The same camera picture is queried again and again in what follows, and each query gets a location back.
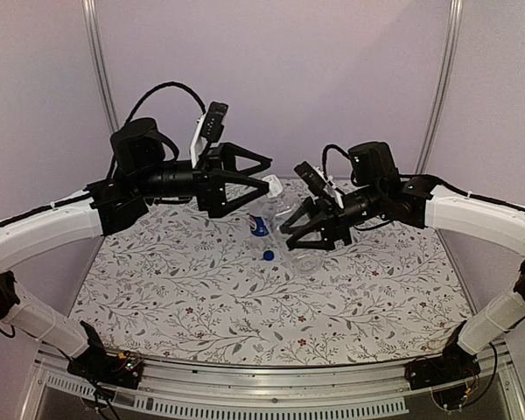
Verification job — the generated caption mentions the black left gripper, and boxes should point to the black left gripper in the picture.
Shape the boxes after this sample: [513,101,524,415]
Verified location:
[135,142,270,216]

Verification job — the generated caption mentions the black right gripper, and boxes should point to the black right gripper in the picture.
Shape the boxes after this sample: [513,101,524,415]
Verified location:
[281,181,384,249]

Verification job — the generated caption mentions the clear plastic bottle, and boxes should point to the clear plastic bottle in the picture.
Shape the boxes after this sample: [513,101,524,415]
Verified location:
[262,173,327,276]

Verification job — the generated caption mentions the white bottle cap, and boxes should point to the white bottle cap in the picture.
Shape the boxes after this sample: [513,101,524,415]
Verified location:
[262,174,284,199]

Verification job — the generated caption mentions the blue bottle cap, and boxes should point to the blue bottle cap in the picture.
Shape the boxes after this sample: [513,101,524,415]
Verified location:
[262,250,275,261]

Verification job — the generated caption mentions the blue label plastic bottle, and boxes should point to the blue label plastic bottle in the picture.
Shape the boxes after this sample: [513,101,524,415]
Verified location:
[248,198,272,260]

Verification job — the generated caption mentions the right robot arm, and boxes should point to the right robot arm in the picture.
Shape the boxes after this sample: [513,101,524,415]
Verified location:
[280,142,525,382]

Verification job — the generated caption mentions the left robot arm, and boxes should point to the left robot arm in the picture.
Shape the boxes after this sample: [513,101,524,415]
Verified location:
[0,111,272,380]

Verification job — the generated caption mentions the floral patterned table mat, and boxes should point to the floral patterned table mat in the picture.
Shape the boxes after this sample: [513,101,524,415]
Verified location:
[70,204,472,366]

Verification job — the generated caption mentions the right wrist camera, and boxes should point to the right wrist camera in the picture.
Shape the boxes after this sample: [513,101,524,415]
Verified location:
[294,161,345,208]

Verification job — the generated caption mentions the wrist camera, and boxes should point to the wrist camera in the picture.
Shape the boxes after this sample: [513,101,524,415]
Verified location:
[190,101,228,168]
[294,161,345,208]

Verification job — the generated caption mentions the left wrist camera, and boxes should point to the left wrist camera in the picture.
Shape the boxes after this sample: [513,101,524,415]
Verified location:
[190,101,228,168]

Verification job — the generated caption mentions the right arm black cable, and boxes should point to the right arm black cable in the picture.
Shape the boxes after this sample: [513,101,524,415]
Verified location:
[322,143,354,174]

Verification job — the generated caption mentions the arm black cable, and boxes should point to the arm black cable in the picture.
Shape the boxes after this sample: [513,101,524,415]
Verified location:
[322,143,354,174]
[108,80,207,176]

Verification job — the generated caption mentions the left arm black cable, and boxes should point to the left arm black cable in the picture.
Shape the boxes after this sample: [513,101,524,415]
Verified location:
[108,80,207,176]

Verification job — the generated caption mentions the aluminium front frame rail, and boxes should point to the aluminium front frame rail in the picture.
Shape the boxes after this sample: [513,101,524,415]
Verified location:
[19,342,525,419]

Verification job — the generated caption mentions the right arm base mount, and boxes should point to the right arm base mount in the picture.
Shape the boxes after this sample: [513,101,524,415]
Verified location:
[404,340,480,390]

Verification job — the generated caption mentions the left aluminium corner post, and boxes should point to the left aluminium corner post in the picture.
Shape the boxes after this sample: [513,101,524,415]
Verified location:
[81,0,119,132]

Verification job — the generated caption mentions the aluminium corner post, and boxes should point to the aluminium corner post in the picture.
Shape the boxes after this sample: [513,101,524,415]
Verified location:
[415,0,464,173]
[81,0,119,132]

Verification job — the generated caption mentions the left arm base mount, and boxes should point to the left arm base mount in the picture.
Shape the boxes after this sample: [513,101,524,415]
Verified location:
[67,321,144,389]

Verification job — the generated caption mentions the right aluminium corner post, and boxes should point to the right aluminium corner post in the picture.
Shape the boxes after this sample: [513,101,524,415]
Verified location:
[415,0,464,173]

